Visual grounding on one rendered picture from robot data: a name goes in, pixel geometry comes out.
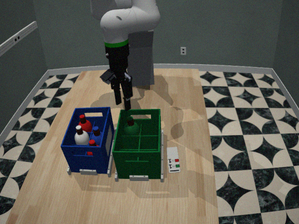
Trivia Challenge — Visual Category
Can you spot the white bottle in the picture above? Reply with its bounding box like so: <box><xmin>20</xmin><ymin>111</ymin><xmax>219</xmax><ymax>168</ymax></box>
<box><xmin>74</xmin><ymin>125</ymin><xmax>90</xmax><ymax>145</ymax></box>

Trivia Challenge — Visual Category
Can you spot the white paper pick list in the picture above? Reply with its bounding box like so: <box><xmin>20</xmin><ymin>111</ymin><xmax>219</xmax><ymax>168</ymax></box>
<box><xmin>166</xmin><ymin>147</ymin><xmax>181</xmax><ymax>173</ymax></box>

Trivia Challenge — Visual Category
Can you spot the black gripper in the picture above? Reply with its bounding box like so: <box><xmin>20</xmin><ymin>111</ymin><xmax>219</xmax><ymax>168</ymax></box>
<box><xmin>108</xmin><ymin>57</ymin><xmax>133</xmax><ymax>111</ymax></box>

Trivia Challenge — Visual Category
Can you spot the blue plastic bottle crate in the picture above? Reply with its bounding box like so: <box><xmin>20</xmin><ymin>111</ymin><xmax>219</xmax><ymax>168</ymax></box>
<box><xmin>61</xmin><ymin>108</ymin><xmax>114</xmax><ymax>174</ymax></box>

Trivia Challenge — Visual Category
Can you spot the green crate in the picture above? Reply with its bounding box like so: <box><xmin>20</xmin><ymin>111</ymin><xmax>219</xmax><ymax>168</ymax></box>
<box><xmin>112</xmin><ymin>110</ymin><xmax>161</xmax><ymax>179</ymax></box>

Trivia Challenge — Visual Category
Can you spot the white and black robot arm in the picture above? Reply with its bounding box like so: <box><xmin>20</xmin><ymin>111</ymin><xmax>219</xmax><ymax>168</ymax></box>
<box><xmin>90</xmin><ymin>0</ymin><xmax>161</xmax><ymax>85</ymax></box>

